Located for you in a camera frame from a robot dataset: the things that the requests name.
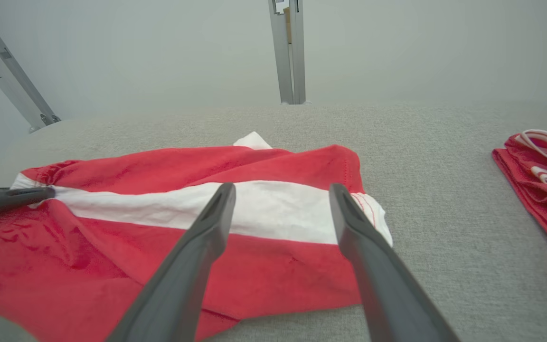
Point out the grey metal partition post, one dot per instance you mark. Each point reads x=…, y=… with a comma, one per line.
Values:
x=12, y=78
x=297, y=47

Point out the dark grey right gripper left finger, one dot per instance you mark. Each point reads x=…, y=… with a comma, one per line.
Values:
x=178, y=285

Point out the red shorts with white stripe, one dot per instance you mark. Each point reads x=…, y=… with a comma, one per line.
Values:
x=88, y=275

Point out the red basketball jersey with numbers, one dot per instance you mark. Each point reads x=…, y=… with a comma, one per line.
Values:
x=539, y=199

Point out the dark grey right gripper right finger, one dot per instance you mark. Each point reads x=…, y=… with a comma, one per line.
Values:
x=387, y=294

